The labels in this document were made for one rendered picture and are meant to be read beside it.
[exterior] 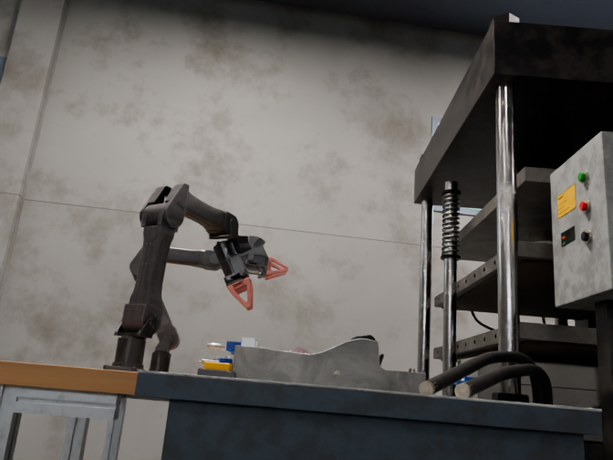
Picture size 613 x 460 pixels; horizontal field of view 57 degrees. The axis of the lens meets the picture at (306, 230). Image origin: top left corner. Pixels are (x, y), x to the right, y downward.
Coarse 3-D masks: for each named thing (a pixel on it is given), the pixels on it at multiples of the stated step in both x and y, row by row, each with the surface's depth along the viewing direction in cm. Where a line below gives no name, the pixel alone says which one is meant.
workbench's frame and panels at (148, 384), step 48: (144, 384) 84; (192, 384) 85; (240, 384) 85; (192, 432) 85; (240, 432) 85; (288, 432) 85; (336, 432) 85; (384, 432) 85; (432, 432) 85; (480, 432) 85; (528, 432) 85; (576, 432) 84
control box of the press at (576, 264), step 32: (576, 160) 152; (608, 160) 138; (576, 192) 151; (608, 192) 136; (576, 224) 149; (608, 224) 133; (576, 256) 148; (608, 256) 132; (576, 288) 146; (608, 288) 130; (608, 320) 139; (608, 352) 137; (608, 384) 136; (608, 416) 135; (608, 448) 134
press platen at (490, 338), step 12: (528, 324) 168; (540, 324) 168; (480, 336) 203; (492, 336) 190; (528, 336) 167; (540, 336) 167; (552, 336) 167; (564, 336) 167; (576, 336) 167; (588, 336) 167; (456, 348) 233; (468, 348) 216; (480, 348) 204
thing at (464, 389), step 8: (480, 376) 118; (488, 376) 120; (496, 376) 124; (464, 384) 107; (472, 384) 109; (480, 384) 113; (488, 384) 118; (456, 392) 108; (464, 392) 107; (472, 392) 108
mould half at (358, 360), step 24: (240, 360) 146; (264, 360) 147; (288, 360) 147; (312, 360) 147; (336, 360) 147; (360, 360) 147; (336, 384) 145; (360, 384) 145; (384, 384) 145; (408, 384) 145
